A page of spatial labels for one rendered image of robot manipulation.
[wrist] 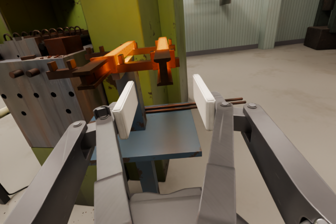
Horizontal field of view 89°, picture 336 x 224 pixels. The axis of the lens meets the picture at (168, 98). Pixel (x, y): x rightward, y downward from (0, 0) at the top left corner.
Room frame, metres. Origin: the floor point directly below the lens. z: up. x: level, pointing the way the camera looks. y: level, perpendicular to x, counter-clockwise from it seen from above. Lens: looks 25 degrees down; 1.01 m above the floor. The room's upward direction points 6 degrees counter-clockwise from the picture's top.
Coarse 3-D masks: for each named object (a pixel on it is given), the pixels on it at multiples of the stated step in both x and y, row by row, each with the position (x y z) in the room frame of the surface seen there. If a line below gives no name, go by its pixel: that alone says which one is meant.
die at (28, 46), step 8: (64, 32) 1.00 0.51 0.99; (72, 32) 0.99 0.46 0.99; (8, 40) 0.79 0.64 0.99; (24, 40) 0.76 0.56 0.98; (32, 40) 0.75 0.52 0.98; (40, 40) 0.77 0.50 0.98; (88, 40) 1.10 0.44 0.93; (0, 48) 0.78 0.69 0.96; (8, 48) 0.78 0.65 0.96; (16, 48) 0.77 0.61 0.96; (24, 48) 0.76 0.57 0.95; (32, 48) 0.75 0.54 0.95; (8, 56) 0.78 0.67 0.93; (16, 56) 0.77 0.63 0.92; (40, 56) 0.75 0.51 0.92
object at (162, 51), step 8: (160, 40) 0.57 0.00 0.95; (160, 48) 0.42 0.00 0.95; (168, 48) 0.40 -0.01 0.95; (152, 56) 0.34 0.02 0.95; (160, 56) 0.27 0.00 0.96; (168, 56) 0.26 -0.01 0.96; (152, 64) 0.34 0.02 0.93; (160, 64) 0.26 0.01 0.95; (168, 64) 0.34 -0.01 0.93; (160, 72) 0.26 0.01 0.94; (168, 72) 0.30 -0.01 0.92; (160, 80) 0.27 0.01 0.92; (168, 80) 0.26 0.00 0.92
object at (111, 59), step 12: (120, 48) 0.49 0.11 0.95; (132, 48) 0.60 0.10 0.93; (96, 60) 0.33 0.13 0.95; (108, 60) 0.35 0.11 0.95; (72, 72) 0.26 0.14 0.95; (84, 72) 0.26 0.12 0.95; (96, 72) 0.30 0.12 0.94; (108, 72) 0.33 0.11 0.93; (84, 84) 0.26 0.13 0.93; (96, 84) 0.27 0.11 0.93
